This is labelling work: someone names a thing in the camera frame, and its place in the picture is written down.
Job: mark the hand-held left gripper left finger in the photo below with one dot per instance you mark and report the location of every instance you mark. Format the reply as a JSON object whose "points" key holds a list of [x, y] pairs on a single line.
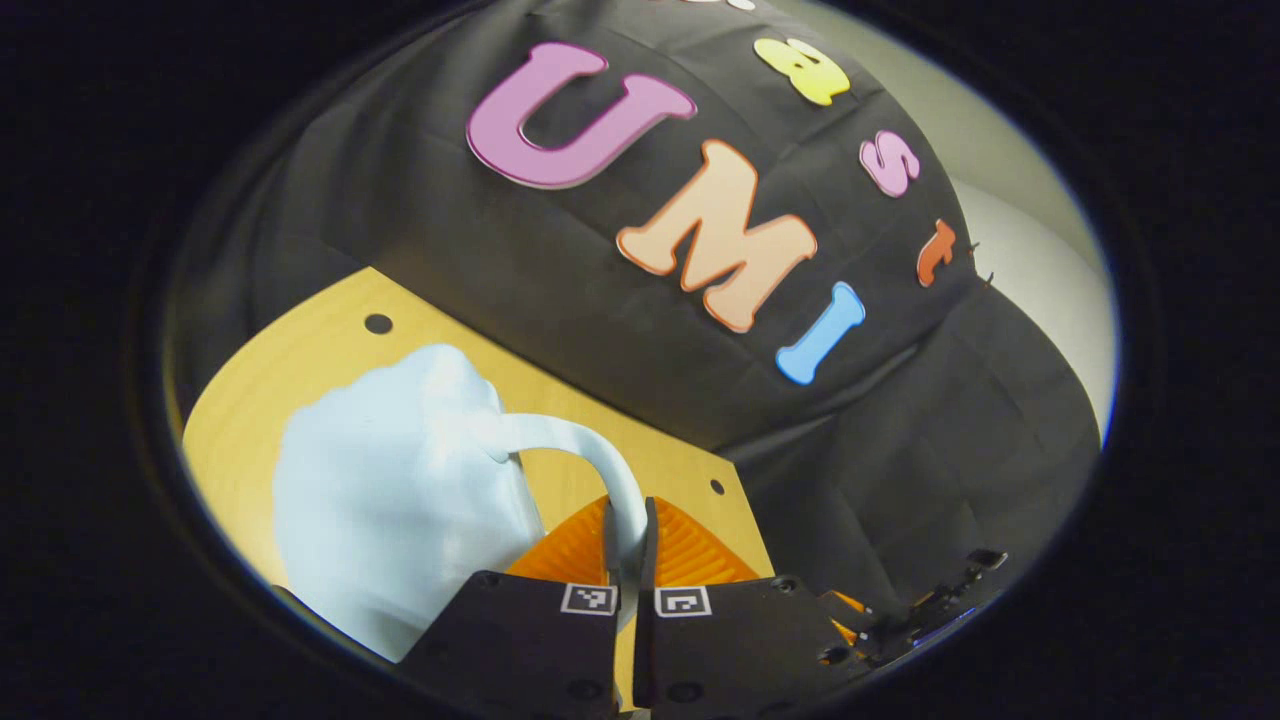
{"points": [[520, 650]]}

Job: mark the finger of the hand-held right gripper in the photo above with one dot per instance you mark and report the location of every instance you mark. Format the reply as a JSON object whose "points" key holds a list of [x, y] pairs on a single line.
{"points": [[848, 615]]}

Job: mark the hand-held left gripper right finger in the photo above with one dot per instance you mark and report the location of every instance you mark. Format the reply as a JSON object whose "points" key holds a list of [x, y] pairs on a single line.
{"points": [[730, 650]]}

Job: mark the light blue suitcase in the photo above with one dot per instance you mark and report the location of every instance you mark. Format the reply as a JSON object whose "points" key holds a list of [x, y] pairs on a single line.
{"points": [[400, 500]]}

